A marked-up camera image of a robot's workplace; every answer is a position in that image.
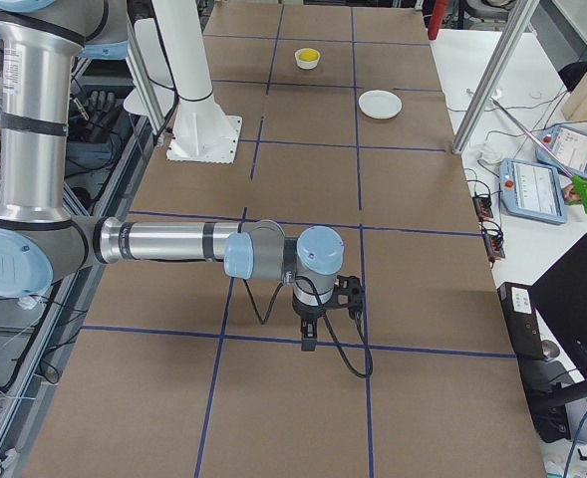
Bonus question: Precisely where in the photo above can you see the yellow lemon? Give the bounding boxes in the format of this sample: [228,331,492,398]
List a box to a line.
[298,49,319,63]

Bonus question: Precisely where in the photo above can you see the white bowl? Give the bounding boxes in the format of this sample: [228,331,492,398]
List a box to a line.
[294,49,321,70]

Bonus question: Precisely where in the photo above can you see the blue teach pendant far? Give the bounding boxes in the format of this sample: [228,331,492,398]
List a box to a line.
[540,124,587,180]

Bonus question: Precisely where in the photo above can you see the black laptop monitor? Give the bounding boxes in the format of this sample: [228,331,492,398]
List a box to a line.
[530,233,587,377]

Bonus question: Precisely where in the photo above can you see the green handled reacher grabber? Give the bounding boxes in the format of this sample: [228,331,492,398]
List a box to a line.
[490,97,587,217]

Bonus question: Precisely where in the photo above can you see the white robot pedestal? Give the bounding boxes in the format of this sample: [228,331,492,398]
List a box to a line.
[124,1,242,164]

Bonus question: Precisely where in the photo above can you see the white plate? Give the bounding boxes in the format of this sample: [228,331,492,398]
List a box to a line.
[358,90,403,120]

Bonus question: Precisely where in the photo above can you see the white folded cloth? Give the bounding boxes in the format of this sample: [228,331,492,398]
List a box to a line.
[477,143,503,165]

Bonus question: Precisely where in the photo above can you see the black computer box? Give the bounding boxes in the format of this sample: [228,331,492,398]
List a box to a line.
[497,282,560,361]

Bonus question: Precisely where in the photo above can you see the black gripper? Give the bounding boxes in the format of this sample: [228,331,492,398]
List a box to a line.
[292,296,327,352]

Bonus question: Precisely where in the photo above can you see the red fire extinguisher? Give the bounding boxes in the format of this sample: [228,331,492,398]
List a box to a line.
[428,0,448,41]

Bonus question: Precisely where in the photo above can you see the blue teach pendant near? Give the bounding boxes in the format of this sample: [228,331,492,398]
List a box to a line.
[499,158,567,225]

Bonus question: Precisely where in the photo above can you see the brown cardboard table cover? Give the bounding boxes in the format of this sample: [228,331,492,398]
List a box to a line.
[24,2,545,477]

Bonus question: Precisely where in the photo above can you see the person's hand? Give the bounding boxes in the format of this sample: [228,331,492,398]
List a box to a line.
[562,183,581,203]

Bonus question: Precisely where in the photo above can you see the blue teach pendant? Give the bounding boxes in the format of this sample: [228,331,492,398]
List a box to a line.
[499,158,567,225]
[540,124,587,180]

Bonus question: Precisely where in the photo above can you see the aluminium frame post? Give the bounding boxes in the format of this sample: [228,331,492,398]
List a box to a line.
[451,0,539,154]

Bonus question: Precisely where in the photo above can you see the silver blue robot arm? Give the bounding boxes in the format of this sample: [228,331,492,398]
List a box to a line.
[0,1,344,352]

